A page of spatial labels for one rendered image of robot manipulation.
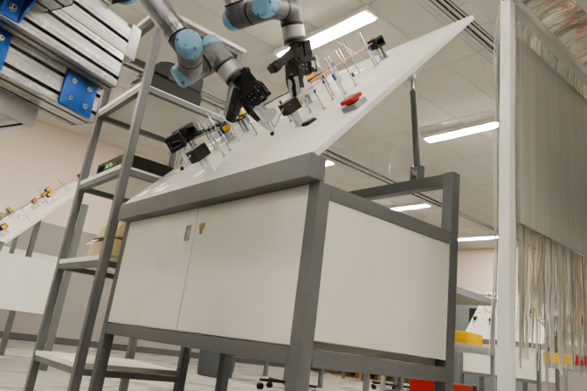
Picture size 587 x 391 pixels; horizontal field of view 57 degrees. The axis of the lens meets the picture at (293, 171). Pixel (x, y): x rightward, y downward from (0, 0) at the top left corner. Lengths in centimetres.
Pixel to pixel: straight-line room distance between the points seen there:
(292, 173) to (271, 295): 31
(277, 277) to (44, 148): 819
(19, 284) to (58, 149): 507
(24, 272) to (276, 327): 345
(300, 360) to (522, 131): 87
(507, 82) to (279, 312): 85
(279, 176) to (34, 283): 345
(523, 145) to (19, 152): 834
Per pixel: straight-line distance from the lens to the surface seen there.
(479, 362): 861
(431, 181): 185
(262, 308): 141
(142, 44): 308
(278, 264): 139
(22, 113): 138
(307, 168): 133
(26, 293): 465
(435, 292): 167
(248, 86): 170
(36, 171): 930
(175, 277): 184
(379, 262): 148
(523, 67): 173
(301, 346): 129
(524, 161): 161
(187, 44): 160
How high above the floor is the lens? 40
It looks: 18 degrees up
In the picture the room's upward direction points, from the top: 8 degrees clockwise
